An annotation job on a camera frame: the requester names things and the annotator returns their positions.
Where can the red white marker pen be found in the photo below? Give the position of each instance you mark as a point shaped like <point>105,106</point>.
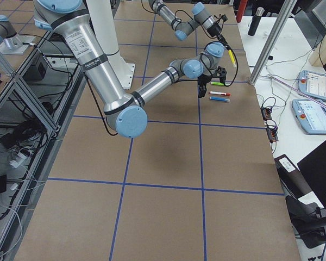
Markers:
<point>220,93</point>

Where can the teach pendant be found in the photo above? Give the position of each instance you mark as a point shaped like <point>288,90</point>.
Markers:
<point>312,84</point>
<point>311,116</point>

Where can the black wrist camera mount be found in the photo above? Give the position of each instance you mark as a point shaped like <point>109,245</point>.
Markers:
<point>221,74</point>

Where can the blue highlighter pen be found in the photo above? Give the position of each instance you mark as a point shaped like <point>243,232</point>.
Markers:
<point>221,99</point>

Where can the upper teach pendant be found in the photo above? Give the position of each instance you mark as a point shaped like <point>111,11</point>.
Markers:
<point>312,84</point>

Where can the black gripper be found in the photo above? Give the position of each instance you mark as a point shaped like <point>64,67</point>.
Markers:
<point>214,30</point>
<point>204,80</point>

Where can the yellow highlighter pen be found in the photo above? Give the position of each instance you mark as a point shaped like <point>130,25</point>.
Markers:
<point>232,58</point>

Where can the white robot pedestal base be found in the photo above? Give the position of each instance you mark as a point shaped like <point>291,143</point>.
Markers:
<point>103,23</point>

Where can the aluminium frame post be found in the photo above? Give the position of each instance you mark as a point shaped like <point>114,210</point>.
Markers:
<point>271,40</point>

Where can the red bottle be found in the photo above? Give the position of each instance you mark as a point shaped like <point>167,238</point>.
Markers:
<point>241,10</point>

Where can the lower teach pendant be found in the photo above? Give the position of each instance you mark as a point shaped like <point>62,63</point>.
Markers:
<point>311,116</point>

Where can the black thermos bottle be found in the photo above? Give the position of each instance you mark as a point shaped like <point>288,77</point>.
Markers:
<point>255,21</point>

